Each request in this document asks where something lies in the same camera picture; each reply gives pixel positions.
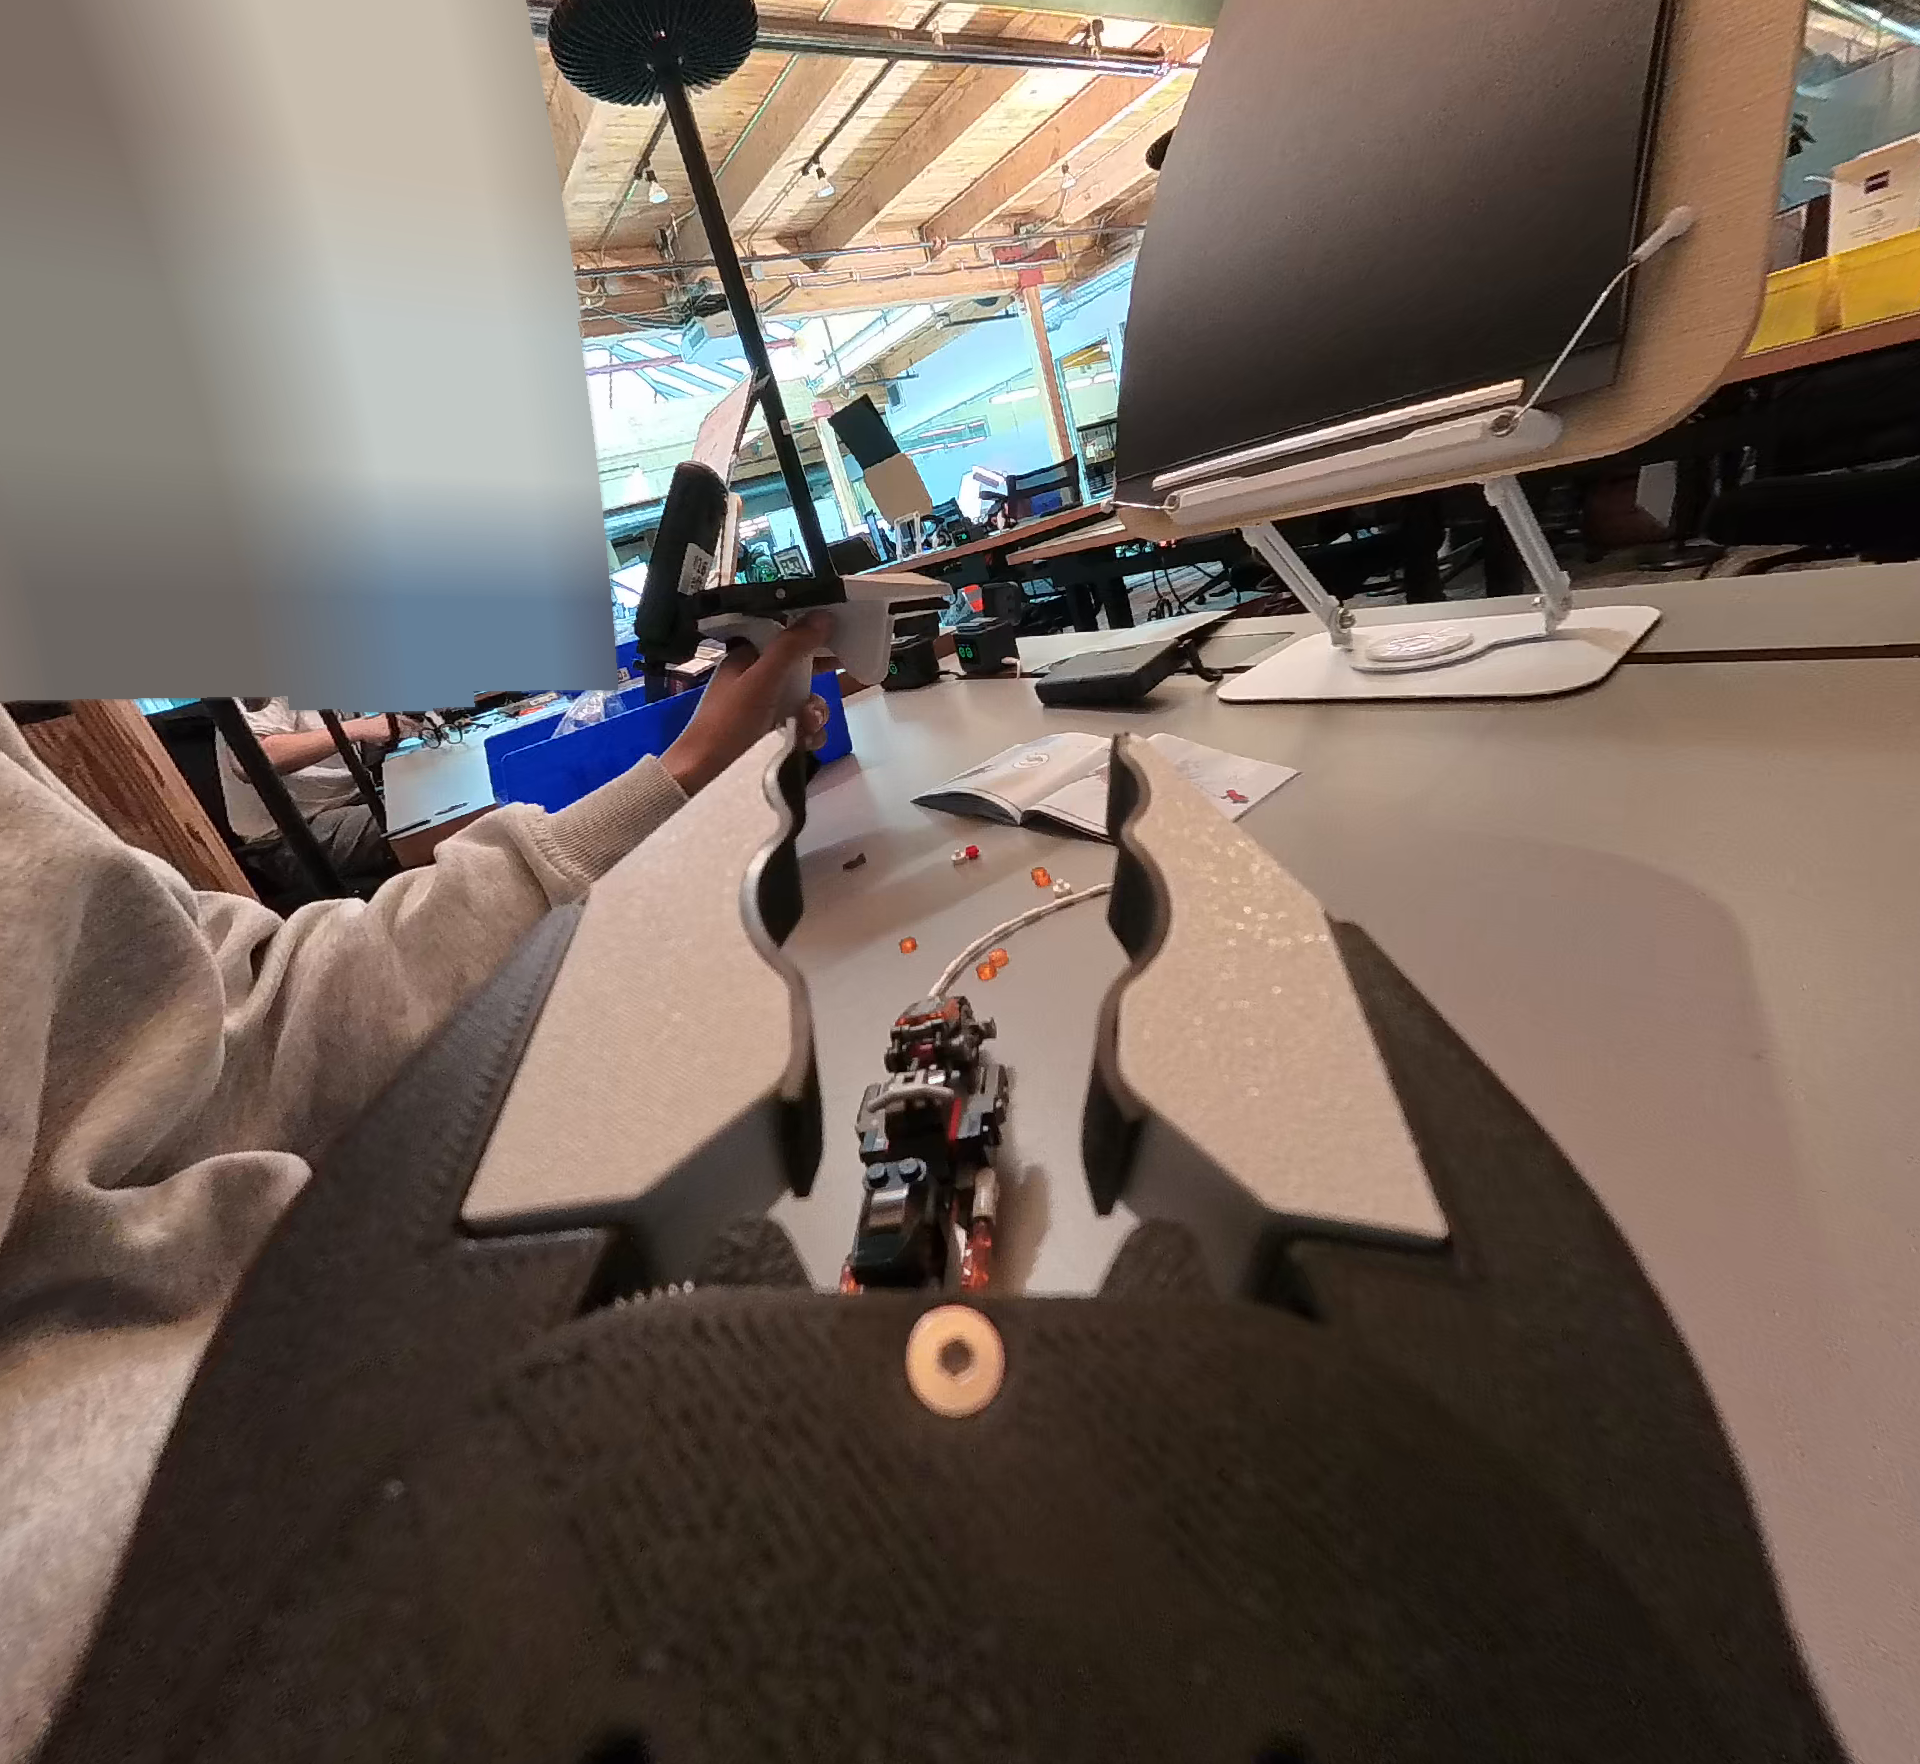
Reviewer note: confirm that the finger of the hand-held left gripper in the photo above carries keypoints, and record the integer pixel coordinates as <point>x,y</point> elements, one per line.
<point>870,623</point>

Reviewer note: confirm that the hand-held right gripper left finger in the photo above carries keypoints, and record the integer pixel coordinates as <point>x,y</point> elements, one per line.
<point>647,1044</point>

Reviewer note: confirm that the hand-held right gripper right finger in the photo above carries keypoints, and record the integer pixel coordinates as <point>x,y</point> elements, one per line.
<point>1260,1075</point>

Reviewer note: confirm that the black toy brick motorcycle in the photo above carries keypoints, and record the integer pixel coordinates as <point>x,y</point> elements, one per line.
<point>922,1133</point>

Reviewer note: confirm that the person's left forearm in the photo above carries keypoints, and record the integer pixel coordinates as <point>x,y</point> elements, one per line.
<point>510,864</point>

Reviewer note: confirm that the person's left hand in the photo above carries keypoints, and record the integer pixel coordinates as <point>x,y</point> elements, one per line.
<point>742,716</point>

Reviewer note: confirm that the black battery charger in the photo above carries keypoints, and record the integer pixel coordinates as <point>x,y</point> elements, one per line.
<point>986,636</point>
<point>910,654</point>

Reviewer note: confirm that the building instruction booklet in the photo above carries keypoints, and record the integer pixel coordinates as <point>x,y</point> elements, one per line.
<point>1033,783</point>

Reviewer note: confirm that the blue plastic bin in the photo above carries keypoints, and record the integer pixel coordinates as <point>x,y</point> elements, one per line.
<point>598,767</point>

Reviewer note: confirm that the black flat box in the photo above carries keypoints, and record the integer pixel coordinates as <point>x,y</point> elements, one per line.
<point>1108,670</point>

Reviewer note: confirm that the dark flat pad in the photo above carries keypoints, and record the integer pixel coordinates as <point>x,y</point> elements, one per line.
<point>1237,647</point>

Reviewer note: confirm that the black disc-head pole lamp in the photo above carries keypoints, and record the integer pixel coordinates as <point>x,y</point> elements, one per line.
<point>651,22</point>

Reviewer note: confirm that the black flat panel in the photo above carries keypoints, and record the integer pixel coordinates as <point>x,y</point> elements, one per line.
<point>1395,146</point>

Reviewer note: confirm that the tablet on white stand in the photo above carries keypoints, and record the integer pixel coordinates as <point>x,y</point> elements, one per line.
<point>1723,220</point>

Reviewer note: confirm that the yellow storage bin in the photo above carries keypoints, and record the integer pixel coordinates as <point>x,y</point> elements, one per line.
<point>1828,303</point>

